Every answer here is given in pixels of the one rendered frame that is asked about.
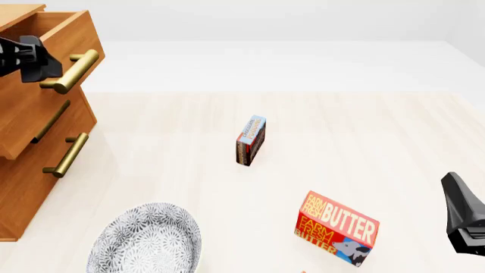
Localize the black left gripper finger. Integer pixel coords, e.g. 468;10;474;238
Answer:
20;35;64;84

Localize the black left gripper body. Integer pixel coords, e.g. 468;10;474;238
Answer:
0;36;37;78

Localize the chocolate pudding box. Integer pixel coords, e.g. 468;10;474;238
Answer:
235;114;268;168

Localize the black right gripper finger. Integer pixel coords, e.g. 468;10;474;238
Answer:
440;171;485;236

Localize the red butter box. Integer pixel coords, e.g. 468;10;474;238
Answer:
293;190;381;268

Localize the dark brass drawer handle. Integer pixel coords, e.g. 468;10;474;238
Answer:
30;99;72;144

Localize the grey patterned bowl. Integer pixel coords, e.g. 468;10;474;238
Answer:
85;202;203;273

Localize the open wooden drawer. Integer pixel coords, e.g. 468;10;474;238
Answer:
0;10;106;121

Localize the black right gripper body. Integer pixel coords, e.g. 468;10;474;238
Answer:
446;219;485;256

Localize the wooden cabinet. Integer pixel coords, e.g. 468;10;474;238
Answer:
0;3;106;243

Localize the shiny brass drawer handle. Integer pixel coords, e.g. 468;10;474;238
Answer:
39;49;101;96

